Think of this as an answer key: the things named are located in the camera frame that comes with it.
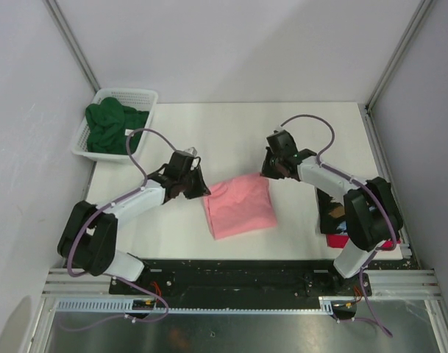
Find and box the white slotted cable duct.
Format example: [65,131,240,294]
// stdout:
[56,296,355,315]

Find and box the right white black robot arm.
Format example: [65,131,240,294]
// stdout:
[262,147,403,295]

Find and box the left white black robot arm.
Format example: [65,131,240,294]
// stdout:
[57,164,210,294]

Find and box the pink t-shirt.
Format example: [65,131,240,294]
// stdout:
[204,173,277,240]

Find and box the green t-shirt in basket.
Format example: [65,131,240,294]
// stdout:
[85,97,149,155]

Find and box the right aluminium frame post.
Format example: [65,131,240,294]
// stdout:
[365,0,437,113]

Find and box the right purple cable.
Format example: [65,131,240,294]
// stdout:
[277,114,394,338]

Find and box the red t-shirt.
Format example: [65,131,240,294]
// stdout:
[325,234,393,251]

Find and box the purple cable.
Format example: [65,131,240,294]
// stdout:
[277,114,394,338]
[57,128,170,332]

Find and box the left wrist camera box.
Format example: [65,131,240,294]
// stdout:
[167,147,201,179]

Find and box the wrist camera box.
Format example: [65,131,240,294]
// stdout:
[266,129,298,157]
[167,147,201,179]

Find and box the black printed t-shirt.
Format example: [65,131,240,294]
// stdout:
[316,189,348,235]

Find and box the aluminium frame post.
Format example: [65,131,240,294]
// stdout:
[43,0,101,93]
[365,0,437,113]

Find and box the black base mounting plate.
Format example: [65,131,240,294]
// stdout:
[109,259,374,299]

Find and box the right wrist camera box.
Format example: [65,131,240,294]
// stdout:
[266,129,298,157]

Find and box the left aluminium frame post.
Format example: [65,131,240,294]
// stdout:
[43,0,101,93]

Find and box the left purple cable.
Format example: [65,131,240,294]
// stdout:
[57,128,170,332]

